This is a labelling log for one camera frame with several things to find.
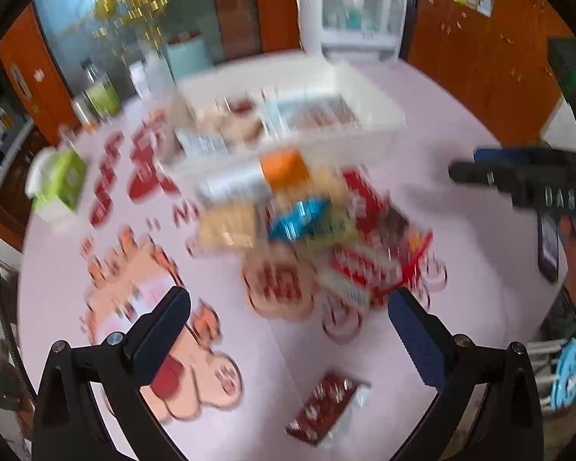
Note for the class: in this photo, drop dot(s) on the white squeeze bottle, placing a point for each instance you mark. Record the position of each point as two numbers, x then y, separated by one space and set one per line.
157 69

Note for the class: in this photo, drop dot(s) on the glass bottle with green label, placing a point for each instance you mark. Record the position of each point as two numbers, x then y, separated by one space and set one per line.
101 96

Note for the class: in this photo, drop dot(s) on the white packet with orange end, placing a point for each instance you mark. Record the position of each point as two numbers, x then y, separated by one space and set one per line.
259 175

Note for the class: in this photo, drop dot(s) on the green tissue box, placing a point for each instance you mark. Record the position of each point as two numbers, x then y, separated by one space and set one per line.
60 185

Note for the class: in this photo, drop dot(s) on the light blue canister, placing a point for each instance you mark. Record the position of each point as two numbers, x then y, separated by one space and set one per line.
189 55

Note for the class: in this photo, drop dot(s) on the small glass jar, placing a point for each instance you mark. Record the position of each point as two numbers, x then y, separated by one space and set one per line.
67 137

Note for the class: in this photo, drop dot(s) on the glass door with gold ornament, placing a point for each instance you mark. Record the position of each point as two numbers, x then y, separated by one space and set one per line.
125 19

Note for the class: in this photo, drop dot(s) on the blue candy packet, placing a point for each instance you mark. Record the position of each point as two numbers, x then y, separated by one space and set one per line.
297 218

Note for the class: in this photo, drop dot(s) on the pale rice cracker packet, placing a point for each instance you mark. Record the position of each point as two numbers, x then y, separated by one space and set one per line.
228 225

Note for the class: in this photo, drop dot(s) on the red snack packet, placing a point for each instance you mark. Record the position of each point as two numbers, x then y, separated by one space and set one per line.
374 269

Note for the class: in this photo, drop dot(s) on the small green packet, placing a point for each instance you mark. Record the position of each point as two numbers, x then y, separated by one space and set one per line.
336 230

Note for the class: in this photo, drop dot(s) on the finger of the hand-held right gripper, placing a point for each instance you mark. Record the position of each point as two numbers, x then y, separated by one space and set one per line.
504 154
480 174

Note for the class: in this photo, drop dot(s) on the white grey packet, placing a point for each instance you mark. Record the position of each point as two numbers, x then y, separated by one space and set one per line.
199 141

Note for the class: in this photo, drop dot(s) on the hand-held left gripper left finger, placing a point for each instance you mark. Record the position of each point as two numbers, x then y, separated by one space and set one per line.
157 341

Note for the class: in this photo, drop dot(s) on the white plastic storage bin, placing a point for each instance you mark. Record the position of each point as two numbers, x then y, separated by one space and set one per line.
317 69

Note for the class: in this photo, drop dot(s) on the small metal can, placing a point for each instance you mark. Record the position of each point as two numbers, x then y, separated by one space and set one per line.
83 115

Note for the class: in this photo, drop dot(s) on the pink printed tablecloth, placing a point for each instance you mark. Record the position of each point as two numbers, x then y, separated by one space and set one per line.
461 249

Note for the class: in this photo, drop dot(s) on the white cosmetic organizer box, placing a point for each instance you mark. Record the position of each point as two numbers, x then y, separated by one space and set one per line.
350 14

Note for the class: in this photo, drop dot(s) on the white pill bottle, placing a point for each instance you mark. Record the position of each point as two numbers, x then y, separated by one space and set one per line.
139 81

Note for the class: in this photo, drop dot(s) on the blue round stool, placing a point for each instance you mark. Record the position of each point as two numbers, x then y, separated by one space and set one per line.
569 374

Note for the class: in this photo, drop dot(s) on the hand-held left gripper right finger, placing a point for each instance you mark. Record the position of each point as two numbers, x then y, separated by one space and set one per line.
415 341

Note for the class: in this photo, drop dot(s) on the brown floral packet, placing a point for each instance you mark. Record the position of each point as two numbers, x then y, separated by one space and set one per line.
326 408

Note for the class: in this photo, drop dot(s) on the wooden cabinet with shelves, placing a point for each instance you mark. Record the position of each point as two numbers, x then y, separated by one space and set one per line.
485 57

